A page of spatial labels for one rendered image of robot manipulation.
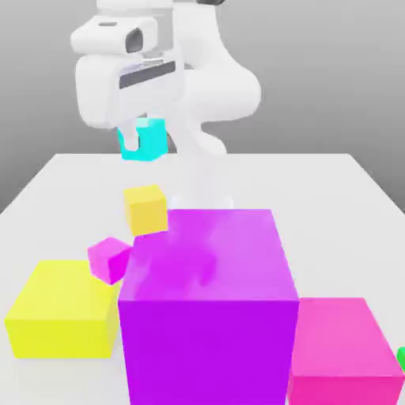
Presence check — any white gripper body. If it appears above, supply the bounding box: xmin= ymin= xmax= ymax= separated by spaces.
xmin=75 ymin=55 xmax=185 ymax=130

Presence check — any small cyan cube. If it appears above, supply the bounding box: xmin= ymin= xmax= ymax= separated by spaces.
xmin=116 ymin=118 xmax=168 ymax=162

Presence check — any small orange cube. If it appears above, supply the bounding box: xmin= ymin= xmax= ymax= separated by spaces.
xmin=122 ymin=184 xmax=169 ymax=237

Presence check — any small magenta cube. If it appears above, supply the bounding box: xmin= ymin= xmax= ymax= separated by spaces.
xmin=86 ymin=236 xmax=133 ymax=286

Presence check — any large yellow box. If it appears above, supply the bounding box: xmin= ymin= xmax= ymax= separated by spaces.
xmin=3 ymin=259 xmax=123 ymax=360

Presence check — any large purple box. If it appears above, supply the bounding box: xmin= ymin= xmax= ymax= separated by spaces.
xmin=117 ymin=207 xmax=301 ymax=405

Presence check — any large pink box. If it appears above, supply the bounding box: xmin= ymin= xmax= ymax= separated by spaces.
xmin=286 ymin=296 xmax=405 ymax=405

